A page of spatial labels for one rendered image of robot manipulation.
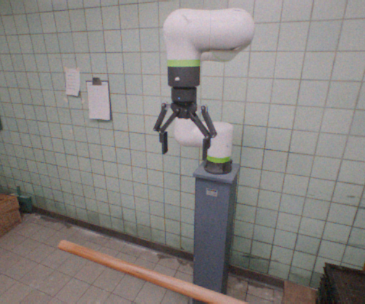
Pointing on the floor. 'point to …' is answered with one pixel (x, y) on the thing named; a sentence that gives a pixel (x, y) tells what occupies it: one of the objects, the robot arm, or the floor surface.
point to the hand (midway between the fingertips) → (184, 152)
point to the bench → (298, 294)
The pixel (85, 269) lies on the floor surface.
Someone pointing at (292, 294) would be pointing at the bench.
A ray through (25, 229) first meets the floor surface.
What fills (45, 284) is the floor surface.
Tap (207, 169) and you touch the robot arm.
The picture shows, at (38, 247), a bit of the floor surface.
